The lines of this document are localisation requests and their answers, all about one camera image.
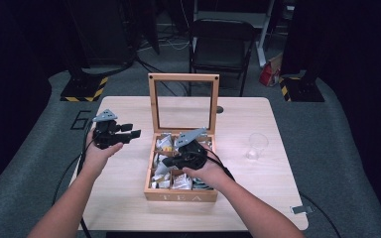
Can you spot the person's right hand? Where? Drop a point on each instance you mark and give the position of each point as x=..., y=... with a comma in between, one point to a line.
x=211, y=173

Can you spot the black equipment cabinet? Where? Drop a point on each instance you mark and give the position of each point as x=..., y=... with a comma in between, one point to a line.
x=105, y=33

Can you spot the black folding chair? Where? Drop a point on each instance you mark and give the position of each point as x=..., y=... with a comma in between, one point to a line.
x=220, y=49

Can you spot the black table grommet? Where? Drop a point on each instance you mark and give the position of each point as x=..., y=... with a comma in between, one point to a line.
x=220, y=109

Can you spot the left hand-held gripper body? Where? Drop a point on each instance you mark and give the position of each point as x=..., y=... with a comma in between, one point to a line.
x=107, y=135

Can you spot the person's left hand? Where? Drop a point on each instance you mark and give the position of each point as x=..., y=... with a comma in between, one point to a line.
x=97, y=158

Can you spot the wooden tea box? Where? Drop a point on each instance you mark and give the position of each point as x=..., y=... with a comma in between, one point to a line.
x=180, y=197

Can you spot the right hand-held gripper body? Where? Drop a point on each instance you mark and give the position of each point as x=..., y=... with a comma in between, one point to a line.
x=193, y=157

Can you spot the grey tea bag sachet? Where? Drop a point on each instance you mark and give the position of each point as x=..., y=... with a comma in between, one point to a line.
x=161, y=170

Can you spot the red paper bag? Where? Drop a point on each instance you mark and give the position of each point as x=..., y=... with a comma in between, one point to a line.
x=270, y=74

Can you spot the grey tape strip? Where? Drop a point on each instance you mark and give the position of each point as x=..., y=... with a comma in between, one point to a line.
x=301, y=209

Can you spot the black stand with striped base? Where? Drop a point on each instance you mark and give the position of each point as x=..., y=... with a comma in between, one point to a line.
x=302, y=89
x=82, y=89

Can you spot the clear plastic cup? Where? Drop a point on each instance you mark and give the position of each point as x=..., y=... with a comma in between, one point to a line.
x=257, y=145

